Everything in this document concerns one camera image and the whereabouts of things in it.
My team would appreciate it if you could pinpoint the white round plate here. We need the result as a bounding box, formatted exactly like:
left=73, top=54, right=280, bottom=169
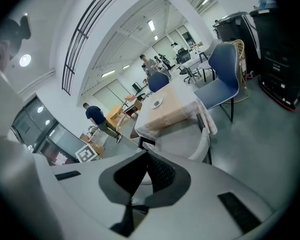
left=151, top=98, right=164, bottom=110

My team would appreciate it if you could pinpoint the round ceiling lamp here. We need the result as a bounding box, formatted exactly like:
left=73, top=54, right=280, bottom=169
left=19, top=54, right=32, bottom=68

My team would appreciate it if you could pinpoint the light wooden desk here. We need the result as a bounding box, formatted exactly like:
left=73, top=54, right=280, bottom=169
left=105, top=105, right=124, bottom=125

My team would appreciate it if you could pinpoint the black ceiling grille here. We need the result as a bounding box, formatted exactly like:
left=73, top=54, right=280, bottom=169
left=61, top=0, right=132, bottom=97

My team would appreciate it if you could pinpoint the yellow wire chair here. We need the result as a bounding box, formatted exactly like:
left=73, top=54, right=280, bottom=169
left=230, top=39, right=251, bottom=104

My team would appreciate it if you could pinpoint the white sink cabinet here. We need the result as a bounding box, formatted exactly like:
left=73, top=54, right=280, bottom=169
left=123, top=95, right=144, bottom=115

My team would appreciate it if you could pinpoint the table with checked tablecloth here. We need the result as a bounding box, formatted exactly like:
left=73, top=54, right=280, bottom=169
left=134, top=82, right=219, bottom=145

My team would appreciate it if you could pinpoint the black office chair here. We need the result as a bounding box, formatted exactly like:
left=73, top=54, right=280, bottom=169
left=175, top=47, right=193, bottom=65

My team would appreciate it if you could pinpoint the cardboard box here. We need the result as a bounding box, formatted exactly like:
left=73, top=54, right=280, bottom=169
left=79, top=132, right=106, bottom=159

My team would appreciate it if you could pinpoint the white desk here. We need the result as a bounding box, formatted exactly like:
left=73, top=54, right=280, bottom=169
left=181, top=58, right=211, bottom=85

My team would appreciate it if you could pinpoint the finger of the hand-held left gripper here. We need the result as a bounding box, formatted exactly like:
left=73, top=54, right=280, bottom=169
left=133, top=150, right=289, bottom=240

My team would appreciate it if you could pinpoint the black head-mounted camera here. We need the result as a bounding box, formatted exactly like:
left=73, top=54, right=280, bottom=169
left=3, top=15, right=32, bottom=60

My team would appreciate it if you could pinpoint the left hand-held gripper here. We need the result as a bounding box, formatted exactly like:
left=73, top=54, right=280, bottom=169
left=50, top=143, right=149, bottom=240

